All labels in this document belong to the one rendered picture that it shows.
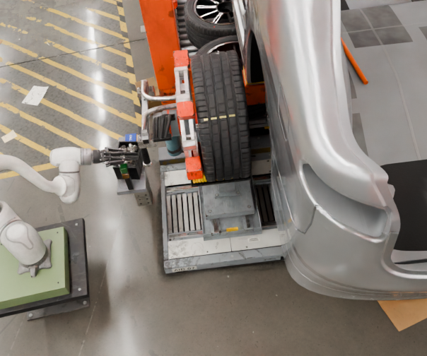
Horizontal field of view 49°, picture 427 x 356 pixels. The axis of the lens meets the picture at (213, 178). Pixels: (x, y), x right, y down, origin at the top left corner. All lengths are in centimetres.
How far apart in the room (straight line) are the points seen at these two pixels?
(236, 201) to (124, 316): 95
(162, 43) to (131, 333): 162
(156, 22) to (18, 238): 129
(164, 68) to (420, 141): 140
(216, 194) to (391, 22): 138
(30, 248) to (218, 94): 124
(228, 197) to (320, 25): 160
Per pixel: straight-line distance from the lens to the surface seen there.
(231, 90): 219
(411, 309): 297
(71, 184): 253
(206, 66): 229
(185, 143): 223
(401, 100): 244
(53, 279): 270
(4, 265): 285
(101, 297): 299
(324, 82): 144
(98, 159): 255
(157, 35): 262
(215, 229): 286
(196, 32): 375
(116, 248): 312
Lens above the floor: 265
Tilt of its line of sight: 53 degrees down
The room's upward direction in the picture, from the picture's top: 7 degrees counter-clockwise
